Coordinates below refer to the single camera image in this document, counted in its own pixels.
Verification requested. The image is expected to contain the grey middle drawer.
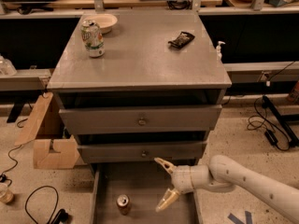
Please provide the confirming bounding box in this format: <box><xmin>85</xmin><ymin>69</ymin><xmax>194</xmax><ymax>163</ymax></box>
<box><xmin>78</xmin><ymin>141</ymin><xmax>206</xmax><ymax>163</ymax></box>

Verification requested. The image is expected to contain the orange soda can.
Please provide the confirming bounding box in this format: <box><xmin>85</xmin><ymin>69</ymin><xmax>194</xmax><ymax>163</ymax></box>
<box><xmin>116</xmin><ymin>194</ymin><xmax>131</xmax><ymax>216</ymax></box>

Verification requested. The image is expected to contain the white bowl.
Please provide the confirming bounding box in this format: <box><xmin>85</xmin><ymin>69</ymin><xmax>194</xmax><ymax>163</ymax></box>
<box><xmin>86</xmin><ymin>14</ymin><xmax>118</xmax><ymax>35</ymax></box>

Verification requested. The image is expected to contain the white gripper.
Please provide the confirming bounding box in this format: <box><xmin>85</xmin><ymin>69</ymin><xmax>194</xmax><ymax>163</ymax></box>
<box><xmin>154</xmin><ymin>158</ymin><xmax>213</xmax><ymax>212</ymax></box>

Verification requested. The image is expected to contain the grey bottom drawer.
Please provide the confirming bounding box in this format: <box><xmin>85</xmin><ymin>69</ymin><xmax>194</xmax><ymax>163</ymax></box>
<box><xmin>90</xmin><ymin>161</ymin><xmax>200</xmax><ymax>224</ymax></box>

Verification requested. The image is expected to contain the wooden block stand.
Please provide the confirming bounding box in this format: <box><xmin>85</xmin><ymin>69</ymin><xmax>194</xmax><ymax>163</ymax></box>
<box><xmin>33</xmin><ymin>136</ymin><xmax>82</xmax><ymax>170</ymax></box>

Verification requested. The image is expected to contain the black metal stand leg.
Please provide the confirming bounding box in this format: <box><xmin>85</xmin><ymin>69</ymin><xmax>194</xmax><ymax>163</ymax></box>
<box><xmin>262</xmin><ymin>95</ymin><xmax>299</xmax><ymax>147</ymax></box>

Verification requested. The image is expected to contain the clear plastic cup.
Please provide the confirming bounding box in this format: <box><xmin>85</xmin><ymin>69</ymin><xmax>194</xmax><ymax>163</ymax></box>
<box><xmin>0</xmin><ymin>183</ymin><xmax>14</xmax><ymax>204</ymax></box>

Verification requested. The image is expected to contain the grey drawer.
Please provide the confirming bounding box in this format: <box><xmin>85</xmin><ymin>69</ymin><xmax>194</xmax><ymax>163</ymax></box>
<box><xmin>59</xmin><ymin>105</ymin><xmax>221</xmax><ymax>135</ymax></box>
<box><xmin>90</xmin><ymin>161</ymin><xmax>200</xmax><ymax>224</ymax></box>
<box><xmin>78</xmin><ymin>141</ymin><xmax>206</xmax><ymax>163</ymax></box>

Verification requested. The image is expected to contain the blue tape mark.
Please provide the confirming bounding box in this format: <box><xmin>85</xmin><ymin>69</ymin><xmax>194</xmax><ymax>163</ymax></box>
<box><xmin>226</xmin><ymin>210</ymin><xmax>252</xmax><ymax>224</ymax></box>

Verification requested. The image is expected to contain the grey top drawer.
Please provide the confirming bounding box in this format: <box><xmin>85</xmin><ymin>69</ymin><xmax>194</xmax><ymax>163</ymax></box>
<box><xmin>59</xmin><ymin>105</ymin><xmax>221</xmax><ymax>135</ymax></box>

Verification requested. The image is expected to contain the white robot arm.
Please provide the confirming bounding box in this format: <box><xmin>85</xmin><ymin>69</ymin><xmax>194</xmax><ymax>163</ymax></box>
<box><xmin>154</xmin><ymin>155</ymin><xmax>299</xmax><ymax>224</ymax></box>

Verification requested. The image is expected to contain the black cable right floor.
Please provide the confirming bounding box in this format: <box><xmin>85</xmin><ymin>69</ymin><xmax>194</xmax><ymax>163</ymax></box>
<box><xmin>246</xmin><ymin>96</ymin><xmax>292</xmax><ymax>152</ymax></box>

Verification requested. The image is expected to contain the black snack bag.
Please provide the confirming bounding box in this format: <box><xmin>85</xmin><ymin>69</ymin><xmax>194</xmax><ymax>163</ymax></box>
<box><xmin>168</xmin><ymin>32</ymin><xmax>194</xmax><ymax>49</ymax></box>

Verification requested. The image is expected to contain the white pump bottle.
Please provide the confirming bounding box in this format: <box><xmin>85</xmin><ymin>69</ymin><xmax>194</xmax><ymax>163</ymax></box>
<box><xmin>216</xmin><ymin>41</ymin><xmax>225</xmax><ymax>61</ymax></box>

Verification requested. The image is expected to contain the green white soda can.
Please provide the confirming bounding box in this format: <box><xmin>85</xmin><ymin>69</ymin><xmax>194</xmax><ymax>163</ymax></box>
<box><xmin>80</xmin><ymin>20</ymin><xmax>105</xmax><ymax>58</ymax></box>

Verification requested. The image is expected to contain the grey drawer cabinet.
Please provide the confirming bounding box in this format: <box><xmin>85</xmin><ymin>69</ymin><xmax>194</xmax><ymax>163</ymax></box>
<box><xmin>46</xmin><ymin>10</ymin><xmax>233</xmax><ymax>170</ymax></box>

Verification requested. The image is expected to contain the wooden board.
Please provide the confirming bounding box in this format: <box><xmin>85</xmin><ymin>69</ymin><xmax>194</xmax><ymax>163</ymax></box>
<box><xmin>15</xmin><ymin>92</ymin><xmax>53</xmax><ymax>146</ymax></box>

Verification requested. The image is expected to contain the black floor cable left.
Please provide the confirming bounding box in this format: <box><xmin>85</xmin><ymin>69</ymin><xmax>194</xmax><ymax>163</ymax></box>
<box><xmin>24</xmin><ymin>185</ymin><xmax>70</xmax><ymax>224</ymax></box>

